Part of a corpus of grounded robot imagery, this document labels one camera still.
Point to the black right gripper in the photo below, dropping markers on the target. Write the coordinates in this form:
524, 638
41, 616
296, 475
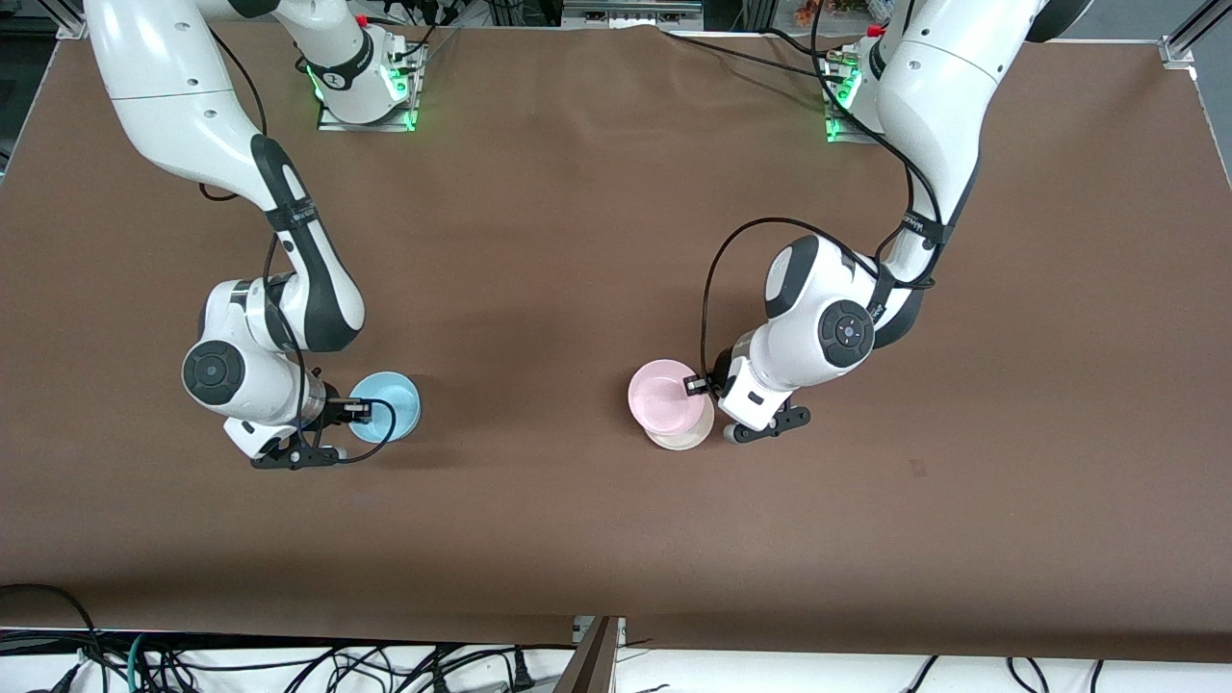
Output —
332, 405

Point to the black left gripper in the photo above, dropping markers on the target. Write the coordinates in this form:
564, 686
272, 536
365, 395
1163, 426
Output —
719, 377

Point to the pink plastic bowl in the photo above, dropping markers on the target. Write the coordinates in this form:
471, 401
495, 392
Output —
664, 395

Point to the blue plastic bowl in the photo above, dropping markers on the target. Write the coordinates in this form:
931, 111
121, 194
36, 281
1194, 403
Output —
385, 390

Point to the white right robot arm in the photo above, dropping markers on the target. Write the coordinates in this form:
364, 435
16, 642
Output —
173, 96

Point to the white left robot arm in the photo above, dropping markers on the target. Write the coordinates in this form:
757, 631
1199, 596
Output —
934, 96

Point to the white plastic bowl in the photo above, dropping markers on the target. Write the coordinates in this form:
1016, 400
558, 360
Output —
683, 441

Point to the brown table cover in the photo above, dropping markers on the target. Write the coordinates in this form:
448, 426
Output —
616, 539

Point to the black power plug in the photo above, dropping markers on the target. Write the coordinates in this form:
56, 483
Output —
522, 671

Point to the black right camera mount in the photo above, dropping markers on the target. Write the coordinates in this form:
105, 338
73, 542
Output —
298, 457

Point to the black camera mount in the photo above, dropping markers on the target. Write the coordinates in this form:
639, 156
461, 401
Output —
784, 422
298, 457

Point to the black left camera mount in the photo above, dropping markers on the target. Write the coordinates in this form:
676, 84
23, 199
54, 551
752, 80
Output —
784, 422

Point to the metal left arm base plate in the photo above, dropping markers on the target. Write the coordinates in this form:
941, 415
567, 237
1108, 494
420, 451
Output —
847, 135

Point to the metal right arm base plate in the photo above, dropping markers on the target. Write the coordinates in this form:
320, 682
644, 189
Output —
332, 123

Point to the metal post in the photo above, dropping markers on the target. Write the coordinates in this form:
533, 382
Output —
592, 664

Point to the aluminium rack frame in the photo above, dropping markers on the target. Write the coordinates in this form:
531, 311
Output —
626, 14

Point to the aluminium frame profile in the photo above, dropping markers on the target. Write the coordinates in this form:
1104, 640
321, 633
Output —
72, 24
1179, 48

